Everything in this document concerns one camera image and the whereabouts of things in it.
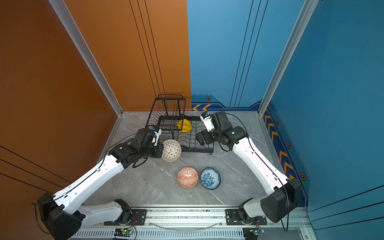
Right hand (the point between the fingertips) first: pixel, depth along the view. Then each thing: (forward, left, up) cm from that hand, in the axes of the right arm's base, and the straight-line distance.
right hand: (203, 133), depth 77 cm
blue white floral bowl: (-16, -4, -21) cm, 27 cm away
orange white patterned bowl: (-15, +9, -22) cm, 28 cm away
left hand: (-5, +21, -4) cm, 22 cm away
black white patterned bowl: (-6, +17, -7) cm, 20 cm away
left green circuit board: (-40, +40, -25) cm, 62 cm away
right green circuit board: (-40, -22, -27) cm, 53 cm away
